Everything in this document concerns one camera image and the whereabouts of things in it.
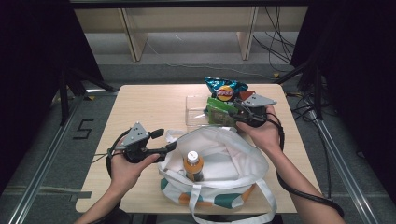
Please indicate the orange drink bottle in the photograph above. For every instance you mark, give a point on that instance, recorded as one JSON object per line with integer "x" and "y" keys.
{"x": 193, "y": 163}

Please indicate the person's left hand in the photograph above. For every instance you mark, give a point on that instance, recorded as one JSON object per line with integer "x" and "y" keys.
{"x": 124, "y": 175}

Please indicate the black curtain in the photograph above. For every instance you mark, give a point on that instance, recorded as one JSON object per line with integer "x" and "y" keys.
{"x": 358, "y": 46}
{"x": 31, "y": 62}

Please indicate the aluminium floor rail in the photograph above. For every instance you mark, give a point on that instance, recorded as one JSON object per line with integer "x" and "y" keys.
{"x": 40, "y": 174}
{"x": 342, "y": 174}

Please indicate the person's right hand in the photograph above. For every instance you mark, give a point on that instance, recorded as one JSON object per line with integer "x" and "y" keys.
{"x": 266, "y": 137}

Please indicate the blue chip bag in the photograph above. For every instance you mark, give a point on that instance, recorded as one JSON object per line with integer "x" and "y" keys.
{"x": 224, "y": 90}

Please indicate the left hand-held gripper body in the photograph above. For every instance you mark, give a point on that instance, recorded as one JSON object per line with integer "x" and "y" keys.
{"x": 135, "y": 136}

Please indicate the white tote bag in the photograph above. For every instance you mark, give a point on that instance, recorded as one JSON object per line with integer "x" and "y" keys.
{"x": 224, "y": 161}

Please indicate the clear plastic bin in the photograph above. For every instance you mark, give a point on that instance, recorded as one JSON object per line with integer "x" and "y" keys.
{"x": 194, "y": 113}

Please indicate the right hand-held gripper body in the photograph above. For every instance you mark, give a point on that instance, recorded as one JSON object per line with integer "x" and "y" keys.
{"x": 258, "y": 101}

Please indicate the light wooden desk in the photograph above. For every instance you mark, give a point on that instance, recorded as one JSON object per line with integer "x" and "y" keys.
{"x": 186, "y": 18}

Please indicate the black metal stand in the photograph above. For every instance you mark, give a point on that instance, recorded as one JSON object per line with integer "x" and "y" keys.
{"x": 63, "y": 99}
{"x": 317, "y": 93}

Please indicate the green snack packet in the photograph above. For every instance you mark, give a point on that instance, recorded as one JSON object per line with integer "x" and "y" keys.
{"x": 219, "y": 113}

